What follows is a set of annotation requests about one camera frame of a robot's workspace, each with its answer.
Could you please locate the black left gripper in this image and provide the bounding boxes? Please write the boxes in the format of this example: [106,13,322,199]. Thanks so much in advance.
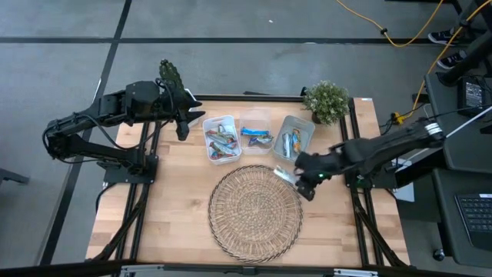
[160,90,207,142]

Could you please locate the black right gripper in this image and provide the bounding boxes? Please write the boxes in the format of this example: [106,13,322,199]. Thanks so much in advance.
[293,151,345,202]

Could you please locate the white silver granola bar wrapper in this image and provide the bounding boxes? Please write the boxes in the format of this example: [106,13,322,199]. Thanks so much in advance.
[273,165,298,186]

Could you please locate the white blue granola bar wrapper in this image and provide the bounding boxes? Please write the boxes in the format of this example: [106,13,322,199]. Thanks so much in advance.
[282,132,293,158]

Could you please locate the blue orange granola bar wrapper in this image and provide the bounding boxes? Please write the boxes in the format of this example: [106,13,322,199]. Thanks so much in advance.
[291,128,302,154]

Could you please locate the tall green cactus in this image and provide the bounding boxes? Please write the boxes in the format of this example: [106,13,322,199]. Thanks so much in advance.
[158,58,185,101]

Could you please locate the round woven straw mat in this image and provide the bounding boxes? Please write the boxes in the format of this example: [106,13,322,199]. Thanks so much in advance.
[208,164,304,265]

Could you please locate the bushy green potted plant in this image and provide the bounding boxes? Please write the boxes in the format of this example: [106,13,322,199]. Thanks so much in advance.
[301,79,351,126]

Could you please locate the black side desk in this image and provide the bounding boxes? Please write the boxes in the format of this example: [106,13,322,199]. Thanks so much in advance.
[424,71,492,270]

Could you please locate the black laptop keyboard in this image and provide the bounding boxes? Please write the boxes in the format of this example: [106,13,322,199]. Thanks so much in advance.
[454,192,492,253]

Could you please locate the black power adapter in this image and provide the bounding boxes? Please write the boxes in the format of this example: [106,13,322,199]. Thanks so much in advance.
[457,75,488,118]

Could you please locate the person's shoe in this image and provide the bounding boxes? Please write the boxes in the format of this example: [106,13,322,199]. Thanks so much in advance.
[437,49,469,71]
[427,28,458,46]

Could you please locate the grey stand foot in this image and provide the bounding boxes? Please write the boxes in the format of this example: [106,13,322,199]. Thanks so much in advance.
[0,167,31,186]

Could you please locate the white plastic handled bin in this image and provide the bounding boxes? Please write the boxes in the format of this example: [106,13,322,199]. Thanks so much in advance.
[272,114,317,163]
[201,114,243,166]

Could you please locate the black aluminium rail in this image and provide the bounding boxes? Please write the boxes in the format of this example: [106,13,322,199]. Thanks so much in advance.
[194,93,308,103]
[0,259,492,277]

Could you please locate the clear plastic handled bin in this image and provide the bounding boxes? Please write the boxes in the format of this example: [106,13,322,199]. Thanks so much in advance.
[238,108,274,156]

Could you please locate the black aluminium frame rails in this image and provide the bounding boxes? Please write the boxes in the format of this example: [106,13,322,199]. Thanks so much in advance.
[86,121,159,266]
[337,98,411,269]

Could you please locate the yellow cable plug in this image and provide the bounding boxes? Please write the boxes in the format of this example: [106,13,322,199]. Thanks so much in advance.
[391,110,409,126]

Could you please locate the yellow power cable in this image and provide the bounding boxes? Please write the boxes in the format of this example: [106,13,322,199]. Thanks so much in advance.
[334,0,446,48]
[413,0,492,112]

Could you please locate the white cable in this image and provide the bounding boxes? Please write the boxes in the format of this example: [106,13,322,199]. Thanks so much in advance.
[445,114,492,139]

